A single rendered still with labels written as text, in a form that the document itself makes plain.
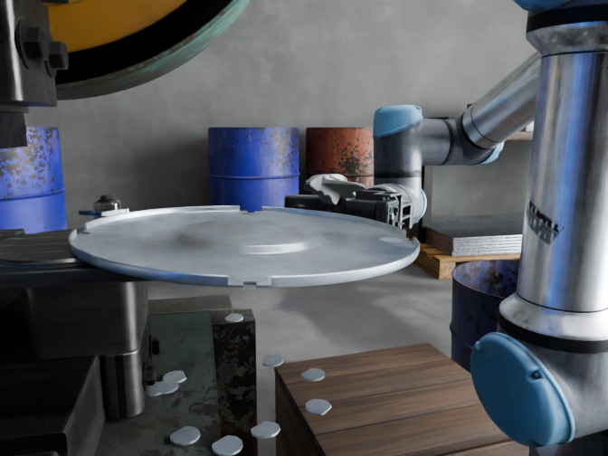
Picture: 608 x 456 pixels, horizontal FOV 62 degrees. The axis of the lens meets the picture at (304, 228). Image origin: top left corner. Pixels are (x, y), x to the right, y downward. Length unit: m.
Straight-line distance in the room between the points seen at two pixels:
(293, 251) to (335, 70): 3.53
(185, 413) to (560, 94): 0.43
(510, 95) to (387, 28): 3.32
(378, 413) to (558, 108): 0.68
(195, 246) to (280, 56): 3.45
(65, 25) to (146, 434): 0.55
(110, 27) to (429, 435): 0.82
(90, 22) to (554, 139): 0.59
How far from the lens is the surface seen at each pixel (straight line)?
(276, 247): 0.39
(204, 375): 0.51
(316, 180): 0.56
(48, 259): 0.41
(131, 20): 0.79
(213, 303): 0.71
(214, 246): 0.40
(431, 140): 0.82
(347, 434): 0.96
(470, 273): 1.63
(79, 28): 0.79
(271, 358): 0.53
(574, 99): 0.52
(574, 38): 0.52
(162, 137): 3.75
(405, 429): 0.99
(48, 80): 0.48
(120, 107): 3.77
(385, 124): 0.80
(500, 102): 0.78
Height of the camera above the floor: 0.88
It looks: 11 degrees down
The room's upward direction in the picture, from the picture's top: straight up
